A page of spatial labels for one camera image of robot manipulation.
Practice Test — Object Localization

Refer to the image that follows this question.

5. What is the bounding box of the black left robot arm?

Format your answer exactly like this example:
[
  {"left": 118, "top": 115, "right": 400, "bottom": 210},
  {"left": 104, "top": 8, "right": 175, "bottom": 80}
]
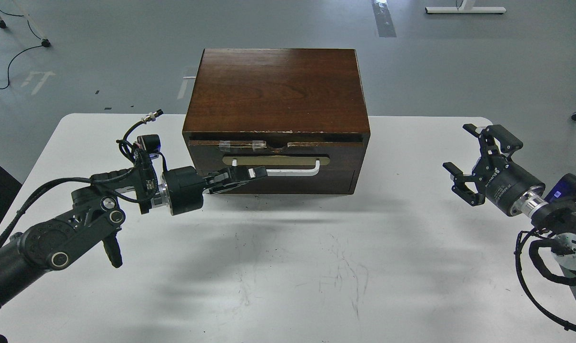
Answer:
[{"left": 0, "top": 110, "right": 269, "bottom": 309}]

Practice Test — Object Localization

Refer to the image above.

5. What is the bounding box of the wooden drawer with white handle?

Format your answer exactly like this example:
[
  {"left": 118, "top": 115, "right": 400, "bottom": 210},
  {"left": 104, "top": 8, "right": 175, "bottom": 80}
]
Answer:
[{"left": 186, "top": 140, "right": 367, "bottom": 174}]

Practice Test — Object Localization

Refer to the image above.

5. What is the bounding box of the black floor cable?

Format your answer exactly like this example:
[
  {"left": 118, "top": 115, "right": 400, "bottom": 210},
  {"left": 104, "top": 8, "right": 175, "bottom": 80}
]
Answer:
[{"left": 0, "top": 0, "right": 51, "bottom": 90}]

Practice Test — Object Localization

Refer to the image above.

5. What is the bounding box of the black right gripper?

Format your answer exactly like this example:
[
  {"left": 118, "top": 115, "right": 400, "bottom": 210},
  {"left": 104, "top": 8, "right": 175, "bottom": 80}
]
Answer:
[{"left": 442, "top": 123, "right": 546, "bottom": 217}]

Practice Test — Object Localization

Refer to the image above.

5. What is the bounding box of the white rack leg with casters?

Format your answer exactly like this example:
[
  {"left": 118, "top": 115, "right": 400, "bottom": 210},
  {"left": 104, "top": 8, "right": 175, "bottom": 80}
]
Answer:
[{"left": 0, "top": 0, "right": 51, "bottom": 47}]

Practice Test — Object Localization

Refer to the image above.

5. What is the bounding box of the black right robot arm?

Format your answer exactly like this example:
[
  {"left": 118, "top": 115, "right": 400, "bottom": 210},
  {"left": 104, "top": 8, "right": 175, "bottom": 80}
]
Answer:
[{"left": 443, "top": 123, "right": 576, "bottom": 332}]

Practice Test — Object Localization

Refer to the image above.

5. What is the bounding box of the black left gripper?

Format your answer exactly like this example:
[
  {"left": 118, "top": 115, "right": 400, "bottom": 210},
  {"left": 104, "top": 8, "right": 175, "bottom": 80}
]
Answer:
[{"left": 162, "top": 166, "right": 267, "bottom": 216}]

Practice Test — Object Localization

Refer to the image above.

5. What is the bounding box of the white table base foot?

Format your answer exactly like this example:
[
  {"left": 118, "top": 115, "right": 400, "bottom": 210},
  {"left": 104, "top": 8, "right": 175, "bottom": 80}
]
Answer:
[{"left": 425, "top": 0, "right": 507, "bottom": 15}]

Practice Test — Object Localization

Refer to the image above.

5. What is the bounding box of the dark wooden cabinet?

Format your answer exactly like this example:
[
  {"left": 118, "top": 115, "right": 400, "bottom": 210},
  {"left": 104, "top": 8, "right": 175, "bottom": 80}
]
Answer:
[{"left": 183, "top": 49, "right": 371, "bottom": 194}]

